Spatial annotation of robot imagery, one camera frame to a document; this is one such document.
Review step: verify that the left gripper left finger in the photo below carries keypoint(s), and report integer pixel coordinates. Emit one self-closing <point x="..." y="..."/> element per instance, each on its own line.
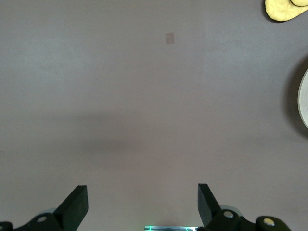
<point x="72" y="209"/>

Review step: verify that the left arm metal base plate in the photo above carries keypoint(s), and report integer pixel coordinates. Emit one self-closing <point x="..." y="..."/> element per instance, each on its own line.
<point x="168" y="228"/>

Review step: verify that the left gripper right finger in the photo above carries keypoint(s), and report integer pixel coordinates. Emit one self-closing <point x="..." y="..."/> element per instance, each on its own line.
<point x="209" y="209"/>

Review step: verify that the round wooden plate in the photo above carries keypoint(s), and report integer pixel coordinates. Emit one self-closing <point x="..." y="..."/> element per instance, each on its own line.
<point x="304" y="101"/>

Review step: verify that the yellow quilted oven mitt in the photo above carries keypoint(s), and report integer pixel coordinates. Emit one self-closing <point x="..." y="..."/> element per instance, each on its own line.
<point x="279" y="10"/>
<point x="300" y="2"/>

